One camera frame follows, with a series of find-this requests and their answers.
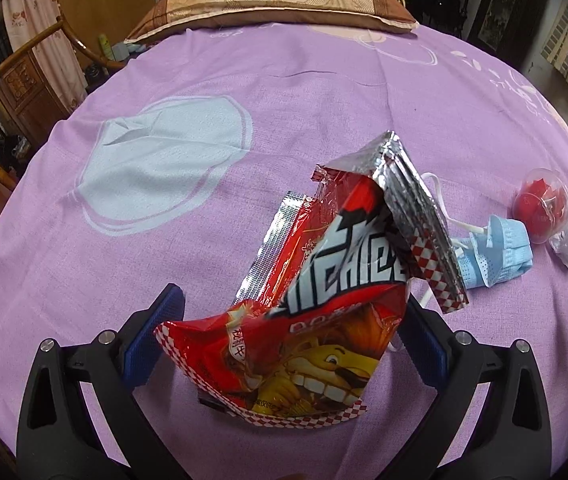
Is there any carved wooden cabinet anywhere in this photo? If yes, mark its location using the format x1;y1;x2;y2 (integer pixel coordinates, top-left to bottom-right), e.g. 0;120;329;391
1;55;72;146

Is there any red snack bag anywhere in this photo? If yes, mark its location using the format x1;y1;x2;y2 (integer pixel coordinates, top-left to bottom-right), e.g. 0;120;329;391
154;130;470;428

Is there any wall scroll painting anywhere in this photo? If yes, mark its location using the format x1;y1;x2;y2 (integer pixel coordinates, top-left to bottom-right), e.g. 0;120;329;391
478;0;524;46

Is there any blue face mask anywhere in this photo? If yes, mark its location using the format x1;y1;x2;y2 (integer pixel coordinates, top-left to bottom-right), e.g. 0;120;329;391
393;172;534;353

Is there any red and white curtain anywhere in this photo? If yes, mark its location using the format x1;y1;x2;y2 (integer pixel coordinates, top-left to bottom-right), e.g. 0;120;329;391
1;0;87;111

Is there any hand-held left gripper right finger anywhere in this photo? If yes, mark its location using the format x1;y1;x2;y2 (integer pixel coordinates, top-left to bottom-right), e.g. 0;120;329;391
384;292;552;480

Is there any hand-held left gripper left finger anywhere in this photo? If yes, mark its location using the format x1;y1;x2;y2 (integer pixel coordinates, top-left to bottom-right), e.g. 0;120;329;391
16;283;187;480

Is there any clear capsule with red toy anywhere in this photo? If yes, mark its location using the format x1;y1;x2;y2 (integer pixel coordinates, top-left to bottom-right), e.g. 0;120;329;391
512;167;568;241

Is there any purple bedsheet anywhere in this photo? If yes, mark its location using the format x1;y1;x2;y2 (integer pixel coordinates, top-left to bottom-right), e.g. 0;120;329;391
0;22;568;471

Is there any brown patterned pillow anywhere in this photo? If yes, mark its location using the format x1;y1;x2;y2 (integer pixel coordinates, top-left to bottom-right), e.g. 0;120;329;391
124;0;419;45

